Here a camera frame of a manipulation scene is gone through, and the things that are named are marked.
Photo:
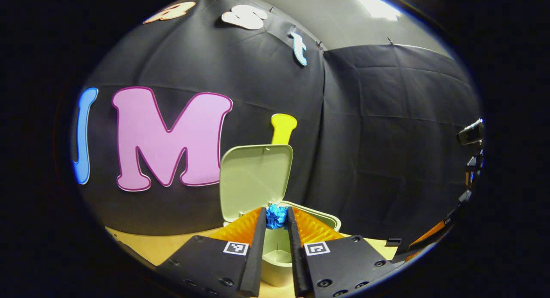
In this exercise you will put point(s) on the black backdrop cloth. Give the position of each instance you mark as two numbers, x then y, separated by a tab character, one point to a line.
378	139

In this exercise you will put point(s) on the blue paper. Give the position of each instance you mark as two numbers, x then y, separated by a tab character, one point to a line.
277	216

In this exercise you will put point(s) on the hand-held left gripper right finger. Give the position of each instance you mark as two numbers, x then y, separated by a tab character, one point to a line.
296	259

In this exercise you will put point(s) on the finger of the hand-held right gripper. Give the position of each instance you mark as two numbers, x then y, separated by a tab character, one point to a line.
425	240

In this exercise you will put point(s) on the pale green desktop garbage bin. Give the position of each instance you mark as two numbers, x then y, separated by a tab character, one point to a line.
253	177

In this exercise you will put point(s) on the wooden desktop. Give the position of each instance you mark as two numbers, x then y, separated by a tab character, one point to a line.
154	246

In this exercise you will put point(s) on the small black bracket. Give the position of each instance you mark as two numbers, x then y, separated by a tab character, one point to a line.
393	241

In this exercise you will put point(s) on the ceiling light panel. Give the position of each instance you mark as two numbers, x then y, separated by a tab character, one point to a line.
376	5

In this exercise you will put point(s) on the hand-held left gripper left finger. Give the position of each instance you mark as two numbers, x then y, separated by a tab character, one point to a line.
258	255

